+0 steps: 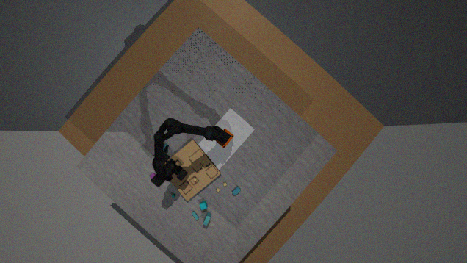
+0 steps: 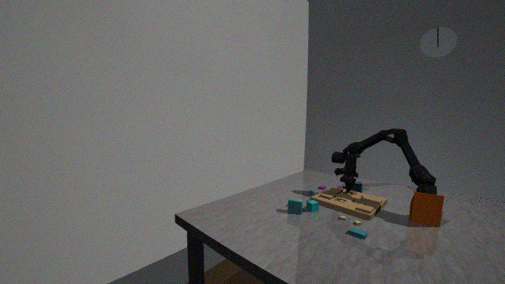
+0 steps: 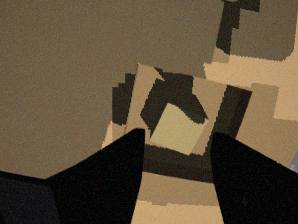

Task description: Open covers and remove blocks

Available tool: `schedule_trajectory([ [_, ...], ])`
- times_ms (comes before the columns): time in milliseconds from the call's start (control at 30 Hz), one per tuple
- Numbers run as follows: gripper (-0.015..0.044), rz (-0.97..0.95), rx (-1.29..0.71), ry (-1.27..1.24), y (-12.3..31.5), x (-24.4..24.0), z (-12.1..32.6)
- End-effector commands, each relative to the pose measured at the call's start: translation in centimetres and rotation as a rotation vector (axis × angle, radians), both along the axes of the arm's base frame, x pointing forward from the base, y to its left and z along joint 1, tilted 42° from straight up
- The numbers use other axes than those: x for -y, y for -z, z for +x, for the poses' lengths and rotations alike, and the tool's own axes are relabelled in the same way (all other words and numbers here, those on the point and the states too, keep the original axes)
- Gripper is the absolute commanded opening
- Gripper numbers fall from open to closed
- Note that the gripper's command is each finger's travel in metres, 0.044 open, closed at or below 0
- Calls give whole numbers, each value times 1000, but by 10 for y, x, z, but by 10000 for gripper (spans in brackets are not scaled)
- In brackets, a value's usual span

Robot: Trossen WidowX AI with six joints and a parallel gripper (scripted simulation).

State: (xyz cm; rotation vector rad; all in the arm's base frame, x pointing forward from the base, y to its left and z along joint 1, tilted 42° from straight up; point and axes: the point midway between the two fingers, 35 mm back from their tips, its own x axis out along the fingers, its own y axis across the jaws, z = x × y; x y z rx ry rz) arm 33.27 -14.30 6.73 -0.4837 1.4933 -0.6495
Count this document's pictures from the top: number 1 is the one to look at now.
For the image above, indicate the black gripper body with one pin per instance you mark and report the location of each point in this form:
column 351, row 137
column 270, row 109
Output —
column 182, row 173

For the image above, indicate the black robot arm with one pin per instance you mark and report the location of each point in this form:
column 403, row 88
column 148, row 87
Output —
column 173, row 126

